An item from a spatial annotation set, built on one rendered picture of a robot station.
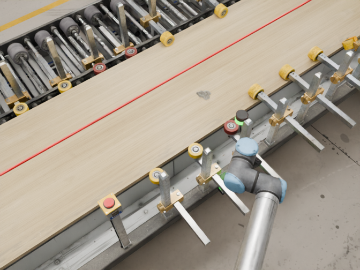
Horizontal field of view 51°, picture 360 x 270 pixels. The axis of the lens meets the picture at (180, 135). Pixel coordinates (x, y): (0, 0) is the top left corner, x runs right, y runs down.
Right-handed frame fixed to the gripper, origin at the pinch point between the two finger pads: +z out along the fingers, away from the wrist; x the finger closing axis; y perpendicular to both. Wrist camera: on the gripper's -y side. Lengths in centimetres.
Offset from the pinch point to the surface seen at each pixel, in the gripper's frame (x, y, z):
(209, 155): -15.2, 7.6, -13.3
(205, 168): -15.3, 8.7, -1.9
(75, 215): -38, 71, 6
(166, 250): -20, 34, 96
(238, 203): 5.0, 3.8, 10.6
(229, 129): -28.3, -19.6, 5.7
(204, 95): -55, -24, 5
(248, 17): -89, -93, 7
